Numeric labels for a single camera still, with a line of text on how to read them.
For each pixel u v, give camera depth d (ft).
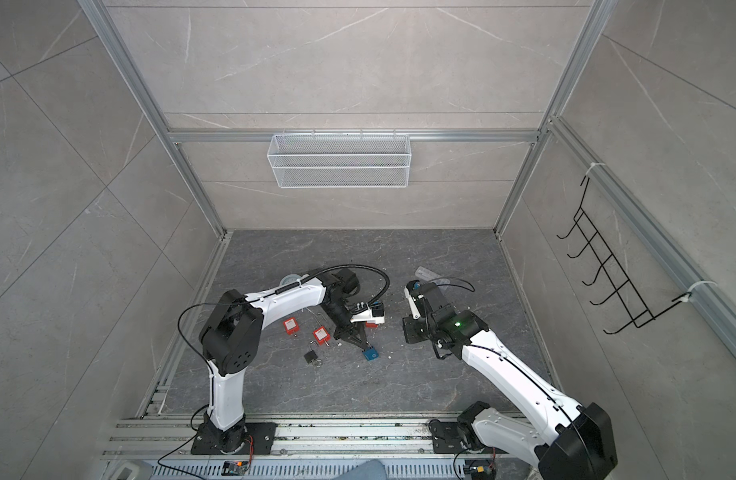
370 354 2.72
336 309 2.49
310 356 2.87
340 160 3.30
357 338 2.66
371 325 2.55
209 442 2.35
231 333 1.68
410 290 2.36
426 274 3.51
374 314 2.49
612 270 2.24
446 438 2.40
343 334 2.46
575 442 1.25
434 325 1.90
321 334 2.96
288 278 3.30
